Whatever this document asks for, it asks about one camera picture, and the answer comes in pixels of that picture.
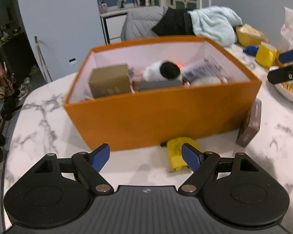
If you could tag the light blue fluffy towel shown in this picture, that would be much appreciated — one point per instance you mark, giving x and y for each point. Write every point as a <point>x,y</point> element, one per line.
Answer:
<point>216,23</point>

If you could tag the dark photo card box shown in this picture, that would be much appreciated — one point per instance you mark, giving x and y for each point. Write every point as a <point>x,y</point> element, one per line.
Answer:
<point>251,125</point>

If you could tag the orange storage box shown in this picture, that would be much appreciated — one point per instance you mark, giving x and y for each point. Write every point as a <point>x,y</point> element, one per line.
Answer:
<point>143,119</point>

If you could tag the brown cardboard box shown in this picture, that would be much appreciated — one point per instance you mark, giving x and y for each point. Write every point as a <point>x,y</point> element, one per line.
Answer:
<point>110,80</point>

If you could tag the grey quilted cushion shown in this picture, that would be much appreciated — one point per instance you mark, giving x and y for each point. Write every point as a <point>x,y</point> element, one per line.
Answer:
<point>140,21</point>

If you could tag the black garment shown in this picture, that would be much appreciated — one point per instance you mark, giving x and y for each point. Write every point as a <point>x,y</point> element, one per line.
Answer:
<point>174,22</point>

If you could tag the white floral tea canister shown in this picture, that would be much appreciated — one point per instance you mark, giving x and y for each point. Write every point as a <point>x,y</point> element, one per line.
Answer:
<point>205,72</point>

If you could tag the black and white plush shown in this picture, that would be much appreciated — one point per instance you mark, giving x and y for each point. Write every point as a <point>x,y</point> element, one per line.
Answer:
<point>162,71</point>

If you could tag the yellow snack container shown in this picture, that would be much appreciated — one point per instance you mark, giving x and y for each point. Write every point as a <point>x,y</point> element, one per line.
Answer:
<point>247,35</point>

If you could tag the blue wrapper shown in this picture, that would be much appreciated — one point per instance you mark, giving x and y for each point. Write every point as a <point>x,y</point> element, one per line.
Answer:
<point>251,50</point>

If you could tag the yellow mug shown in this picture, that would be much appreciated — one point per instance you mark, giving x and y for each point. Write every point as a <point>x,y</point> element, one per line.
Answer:
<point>266,55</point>

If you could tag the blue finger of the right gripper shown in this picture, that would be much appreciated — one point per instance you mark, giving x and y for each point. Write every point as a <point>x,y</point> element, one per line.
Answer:
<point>286,57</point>
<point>280,75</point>

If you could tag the yellow tape measure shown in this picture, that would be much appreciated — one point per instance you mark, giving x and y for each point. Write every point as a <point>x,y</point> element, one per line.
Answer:
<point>173,147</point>

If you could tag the white desk with shelf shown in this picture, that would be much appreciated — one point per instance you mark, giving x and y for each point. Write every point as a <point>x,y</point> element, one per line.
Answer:
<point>112,23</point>

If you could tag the white plate of fries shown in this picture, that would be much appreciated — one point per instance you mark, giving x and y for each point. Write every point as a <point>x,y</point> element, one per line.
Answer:
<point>285,88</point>

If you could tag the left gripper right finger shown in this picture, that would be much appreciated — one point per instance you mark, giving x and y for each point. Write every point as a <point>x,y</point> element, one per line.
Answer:
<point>202,165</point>

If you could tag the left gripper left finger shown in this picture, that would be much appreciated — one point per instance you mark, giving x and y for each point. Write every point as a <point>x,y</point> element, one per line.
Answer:
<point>87,167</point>

